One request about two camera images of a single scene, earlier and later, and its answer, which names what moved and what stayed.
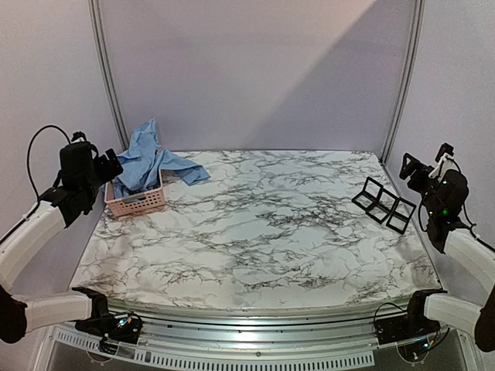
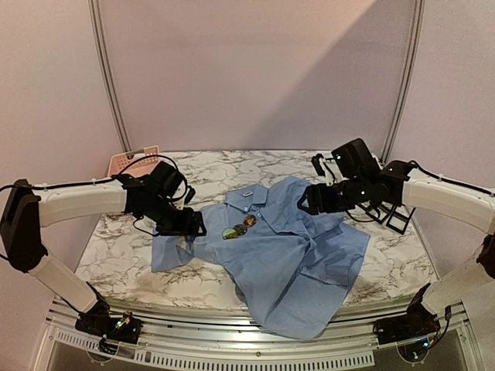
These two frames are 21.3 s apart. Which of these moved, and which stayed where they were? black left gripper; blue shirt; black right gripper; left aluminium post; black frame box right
Moved: black right gripper; blue shirt; black left gripper
Stayed: left aluminium post; black frame box right
